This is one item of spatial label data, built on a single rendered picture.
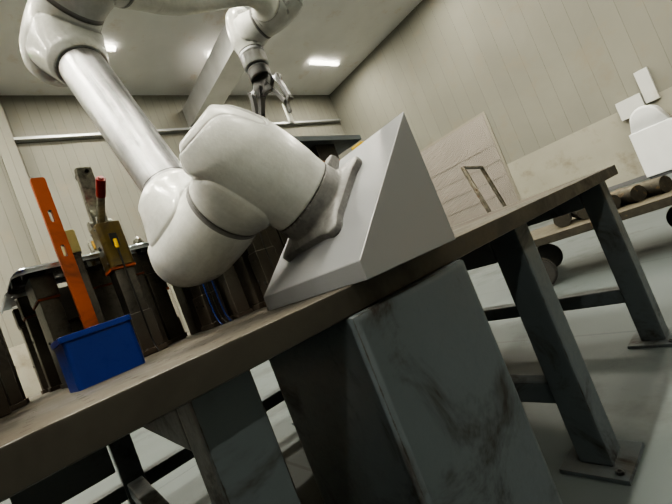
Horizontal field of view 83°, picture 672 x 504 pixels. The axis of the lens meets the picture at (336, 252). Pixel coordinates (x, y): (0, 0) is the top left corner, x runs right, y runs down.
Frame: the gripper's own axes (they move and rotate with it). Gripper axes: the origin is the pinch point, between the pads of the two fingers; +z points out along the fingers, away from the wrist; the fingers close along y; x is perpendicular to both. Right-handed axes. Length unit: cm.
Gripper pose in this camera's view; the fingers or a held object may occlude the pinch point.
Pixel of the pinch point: (279, 122)
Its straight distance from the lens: 138.2
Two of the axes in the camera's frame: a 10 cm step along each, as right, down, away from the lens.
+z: 3.7, 9.3, -0.3
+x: -4.1, 1.3, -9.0
